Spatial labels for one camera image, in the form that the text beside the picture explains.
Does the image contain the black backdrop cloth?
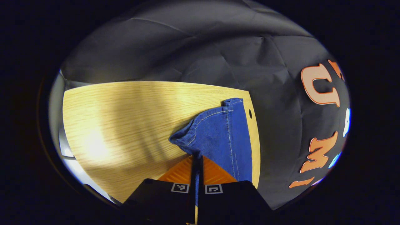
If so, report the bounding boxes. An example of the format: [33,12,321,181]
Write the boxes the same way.
[61,0,351,210]

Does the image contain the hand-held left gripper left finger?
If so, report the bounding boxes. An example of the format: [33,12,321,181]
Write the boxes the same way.
[123,155,196,224]

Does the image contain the blue denim jeans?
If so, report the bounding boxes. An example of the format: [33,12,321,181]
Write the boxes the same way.
[169,97,253,207]

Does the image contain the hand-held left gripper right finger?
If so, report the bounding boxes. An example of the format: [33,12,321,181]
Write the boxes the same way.
[198,155,273,224]

